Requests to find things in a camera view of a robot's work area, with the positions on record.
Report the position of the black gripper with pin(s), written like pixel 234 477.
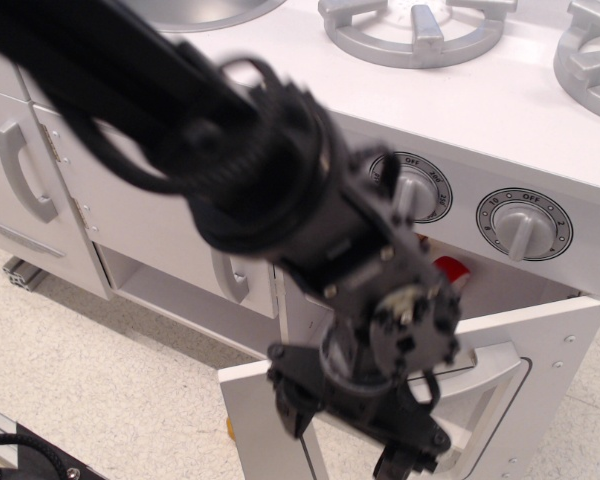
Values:
pixel 412 439

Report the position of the white toy oven door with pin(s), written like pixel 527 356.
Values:
pixel 497 401

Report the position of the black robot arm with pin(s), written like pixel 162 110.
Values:
pixel 266 174

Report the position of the grey middle oven knob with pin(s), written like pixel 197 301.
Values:
pixel 422 193

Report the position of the grey oven knob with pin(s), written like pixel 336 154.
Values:
pixel 422 193
pixel 524 225

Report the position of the grey right oven knob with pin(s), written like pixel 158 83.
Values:
pixel 524 225

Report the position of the yellow toy chicken drumstick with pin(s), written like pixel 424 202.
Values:
pixel 230 429

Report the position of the red white toy sushi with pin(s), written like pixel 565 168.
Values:
pixel 455 271

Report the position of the white cabinet door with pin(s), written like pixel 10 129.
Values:
pixel 156 230

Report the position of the white toy kitchen body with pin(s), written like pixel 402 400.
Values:
pixel 500 120

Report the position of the silver left stove burner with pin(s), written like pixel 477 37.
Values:
pixel 415 34

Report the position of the silver stove burner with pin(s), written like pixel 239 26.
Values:
pixel 415 34
pixel 578 72

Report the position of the silver right stove burner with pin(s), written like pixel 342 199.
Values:
pixel 578 72

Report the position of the silver toy sink basin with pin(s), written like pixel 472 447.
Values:
pixel 203 15

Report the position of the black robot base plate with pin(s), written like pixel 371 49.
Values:
pixel 26 455

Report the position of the aluminium frame extrusion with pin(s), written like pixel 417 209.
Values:
pixel 23 274

